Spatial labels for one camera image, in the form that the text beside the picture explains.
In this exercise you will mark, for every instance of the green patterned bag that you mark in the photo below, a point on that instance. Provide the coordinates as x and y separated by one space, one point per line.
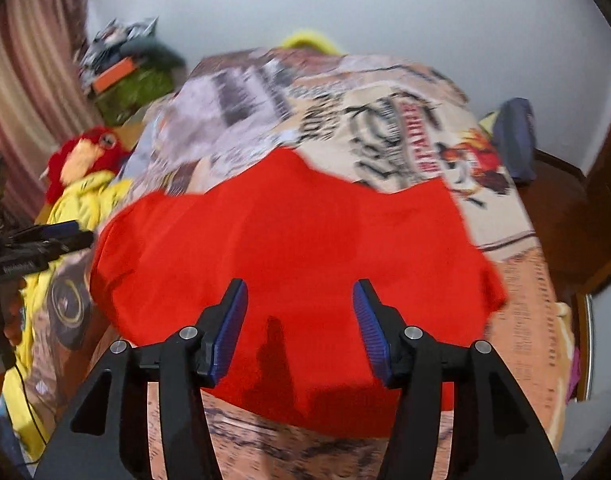
140 90

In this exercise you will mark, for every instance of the dark green cushion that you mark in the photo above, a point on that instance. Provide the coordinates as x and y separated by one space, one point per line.
155 54

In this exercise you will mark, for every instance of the red zip jacket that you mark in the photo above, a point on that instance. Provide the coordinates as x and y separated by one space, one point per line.
285 235

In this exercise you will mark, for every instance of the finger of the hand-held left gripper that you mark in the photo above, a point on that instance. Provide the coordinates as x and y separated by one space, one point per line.
60 229
65 246

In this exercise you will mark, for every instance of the orange box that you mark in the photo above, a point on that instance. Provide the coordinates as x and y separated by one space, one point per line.
113 74

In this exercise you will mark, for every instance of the yellow cloth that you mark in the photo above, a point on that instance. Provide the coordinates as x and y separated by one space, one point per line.
85 195

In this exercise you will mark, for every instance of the pile of clutter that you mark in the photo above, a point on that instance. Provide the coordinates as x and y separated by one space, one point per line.
110 35

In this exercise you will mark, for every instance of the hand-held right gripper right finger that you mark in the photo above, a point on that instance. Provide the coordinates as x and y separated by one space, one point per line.
373 330

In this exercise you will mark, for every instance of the person's left hand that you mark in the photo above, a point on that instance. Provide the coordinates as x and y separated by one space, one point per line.
15 310

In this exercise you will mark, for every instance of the grey blue backpack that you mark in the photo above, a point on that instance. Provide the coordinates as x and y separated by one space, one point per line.
515 135

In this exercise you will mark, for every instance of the yellow foam tube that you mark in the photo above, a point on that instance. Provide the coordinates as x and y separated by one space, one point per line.
305 39

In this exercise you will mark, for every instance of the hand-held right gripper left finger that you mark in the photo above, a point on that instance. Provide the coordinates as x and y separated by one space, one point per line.
230 330

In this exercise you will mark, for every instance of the newspaper print bed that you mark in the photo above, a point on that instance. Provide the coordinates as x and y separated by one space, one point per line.
385 110

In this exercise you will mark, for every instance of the striped brown curtain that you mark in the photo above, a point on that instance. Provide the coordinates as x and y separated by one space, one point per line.
25 85

